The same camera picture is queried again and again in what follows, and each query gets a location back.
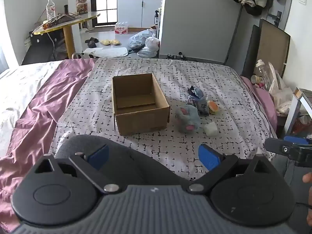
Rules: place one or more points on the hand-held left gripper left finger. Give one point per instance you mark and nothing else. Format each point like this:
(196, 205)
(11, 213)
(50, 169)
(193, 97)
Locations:
(98, 156)

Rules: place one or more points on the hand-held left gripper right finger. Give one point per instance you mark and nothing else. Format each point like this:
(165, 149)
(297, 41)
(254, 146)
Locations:
(208, 158)

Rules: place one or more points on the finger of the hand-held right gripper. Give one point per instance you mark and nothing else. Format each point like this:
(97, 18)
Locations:
(279, 147)
(297, 140)

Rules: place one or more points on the white soft cube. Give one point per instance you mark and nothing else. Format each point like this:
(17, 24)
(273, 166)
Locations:
(210, 128)

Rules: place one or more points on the grey-blue plush mouse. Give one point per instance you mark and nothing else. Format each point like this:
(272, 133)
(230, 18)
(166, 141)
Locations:
(187, 118)

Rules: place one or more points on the burger plush toy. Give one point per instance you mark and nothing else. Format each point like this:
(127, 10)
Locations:
(213, 107)

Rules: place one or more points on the brown cardboard box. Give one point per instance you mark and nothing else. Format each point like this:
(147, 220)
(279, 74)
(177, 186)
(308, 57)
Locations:
(142, 120)

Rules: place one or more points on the blue printed packet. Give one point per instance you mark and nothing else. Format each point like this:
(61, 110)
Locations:
(198, 101)

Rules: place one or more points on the person's right hand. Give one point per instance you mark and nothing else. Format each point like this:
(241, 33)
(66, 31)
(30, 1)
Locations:
(309, 195)

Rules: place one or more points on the crumpled clear plastic bags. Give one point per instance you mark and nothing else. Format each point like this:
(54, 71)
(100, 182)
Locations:
(282, 97)

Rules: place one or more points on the clear plastic baby bottle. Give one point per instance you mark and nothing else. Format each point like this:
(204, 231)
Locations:
(264, 74)

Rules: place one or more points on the white black-patterned blanket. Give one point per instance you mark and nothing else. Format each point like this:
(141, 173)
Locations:
(214, 78)

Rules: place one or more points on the brown board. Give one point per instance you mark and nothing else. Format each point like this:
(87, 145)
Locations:
(273, 48)

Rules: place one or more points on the black upright panel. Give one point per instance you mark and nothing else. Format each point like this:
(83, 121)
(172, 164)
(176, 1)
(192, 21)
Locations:
(251, 51)

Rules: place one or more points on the white floor mat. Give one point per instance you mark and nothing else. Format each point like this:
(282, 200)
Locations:
(109, 52)

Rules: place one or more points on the white duvet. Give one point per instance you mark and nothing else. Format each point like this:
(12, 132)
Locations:
(17, 87)

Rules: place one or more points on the black slipper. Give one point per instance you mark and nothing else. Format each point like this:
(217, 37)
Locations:
(92, 44)
(92, 39)

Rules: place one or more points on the clear plastic bag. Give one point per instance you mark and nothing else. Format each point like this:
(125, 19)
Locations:
(146, 53)

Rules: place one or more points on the yellow slipper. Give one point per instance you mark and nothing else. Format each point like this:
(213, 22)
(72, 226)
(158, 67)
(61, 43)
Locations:
(115, 43)
(105, 42)

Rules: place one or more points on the black low cabinet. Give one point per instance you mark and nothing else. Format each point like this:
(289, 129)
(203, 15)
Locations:
(39, 51)

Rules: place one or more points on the gold-edged round table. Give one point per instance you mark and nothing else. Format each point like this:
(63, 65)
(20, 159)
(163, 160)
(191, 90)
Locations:
(67, 36)

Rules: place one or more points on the grey-blue plastic bag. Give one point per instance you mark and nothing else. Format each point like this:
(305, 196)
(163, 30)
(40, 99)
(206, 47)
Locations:
(140, 39)

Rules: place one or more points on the white plastic bag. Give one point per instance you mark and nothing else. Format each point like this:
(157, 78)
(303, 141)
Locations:
(152, 43)

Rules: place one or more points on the pack of water bottles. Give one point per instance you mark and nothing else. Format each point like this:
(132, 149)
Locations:
(121, 28)

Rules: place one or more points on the flat cardboard sheet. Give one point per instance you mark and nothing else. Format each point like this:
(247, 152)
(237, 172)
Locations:
(139, 29)

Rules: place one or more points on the black spray bottle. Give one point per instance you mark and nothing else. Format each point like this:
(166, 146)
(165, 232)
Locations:
(156, 18)

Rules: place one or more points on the white kitchen cabinet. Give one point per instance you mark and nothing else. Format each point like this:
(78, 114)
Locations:
(139, 11)

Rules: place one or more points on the red printed snack bag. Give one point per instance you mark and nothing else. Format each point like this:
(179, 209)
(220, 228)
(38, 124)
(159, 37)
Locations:
(82, 6)

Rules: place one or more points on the black-framed glass door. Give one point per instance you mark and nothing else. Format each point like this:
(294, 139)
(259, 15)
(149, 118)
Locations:
(107, 4)

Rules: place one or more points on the clear water bottle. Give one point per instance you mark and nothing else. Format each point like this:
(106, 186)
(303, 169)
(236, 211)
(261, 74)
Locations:
(51, 9)

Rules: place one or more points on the white metal frame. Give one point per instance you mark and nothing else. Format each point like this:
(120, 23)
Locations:
(293, 112)

